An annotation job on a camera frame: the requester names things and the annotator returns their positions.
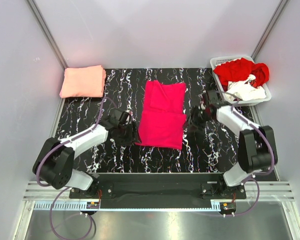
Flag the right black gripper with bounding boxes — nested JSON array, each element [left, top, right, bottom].
[[182, 105, 213, 133]]

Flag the magenta pink t shirt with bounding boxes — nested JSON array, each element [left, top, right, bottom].
[[138, 80, 187, 150]]

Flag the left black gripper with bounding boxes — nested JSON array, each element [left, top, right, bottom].
[[117, 121, 142, 146]]

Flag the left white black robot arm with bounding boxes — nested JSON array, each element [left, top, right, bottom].
[[32, 108, 141, 198]]

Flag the red t shirt in basket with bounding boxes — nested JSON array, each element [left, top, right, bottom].
[[213, 57, 270, 88]]

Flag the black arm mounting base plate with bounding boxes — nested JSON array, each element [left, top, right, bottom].
[[69, 173, 247, 200]]

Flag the white printed t shirt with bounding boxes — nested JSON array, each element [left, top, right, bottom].
[[225, 74, 266, 101]]

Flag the aluminium frame post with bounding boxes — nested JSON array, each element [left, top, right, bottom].
[[251, 0, 290, 60], [25, 0, 68, 70]]

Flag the left aluminium frame post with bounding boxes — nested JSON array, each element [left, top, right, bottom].
[[25, 0, 68, 70]]

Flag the folded peach t shirt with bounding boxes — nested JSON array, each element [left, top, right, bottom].
[[59, 65, 106, 99]]

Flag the white plastic laundry basket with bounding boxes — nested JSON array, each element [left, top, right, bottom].
[[210, 56, 272, 106]]

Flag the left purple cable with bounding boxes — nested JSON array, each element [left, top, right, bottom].
[[36, 96, 97, 238]]

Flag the purple cable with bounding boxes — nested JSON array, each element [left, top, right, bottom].
[[221, 91, 276, 217], [36, 96, 97, 238]]

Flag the slotted white cable duct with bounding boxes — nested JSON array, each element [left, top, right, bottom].
[[34, 200, 221, 212]]

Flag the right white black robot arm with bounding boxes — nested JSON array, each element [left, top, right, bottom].
[[185, 90, 278, 199]]

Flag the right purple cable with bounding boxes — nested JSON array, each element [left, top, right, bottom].
[[221, 91, 276, 217]]

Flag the right aluminium frame post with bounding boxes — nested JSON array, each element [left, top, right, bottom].
[[251, 0, 290, 60]]

